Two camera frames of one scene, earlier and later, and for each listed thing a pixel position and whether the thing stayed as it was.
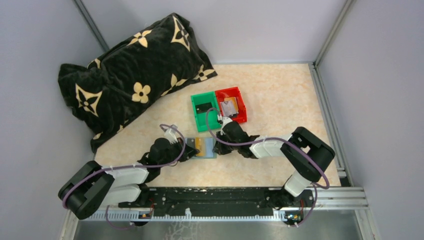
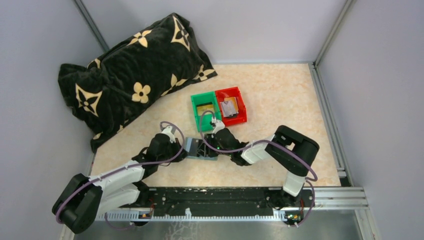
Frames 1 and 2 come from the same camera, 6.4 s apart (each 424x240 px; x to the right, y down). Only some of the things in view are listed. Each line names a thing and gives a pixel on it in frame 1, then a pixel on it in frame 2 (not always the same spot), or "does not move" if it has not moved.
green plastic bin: [201, 103] does not move
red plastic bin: [221, 94] does not move
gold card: [200, 144] to [201, 109]
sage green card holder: [204, 144] does not move
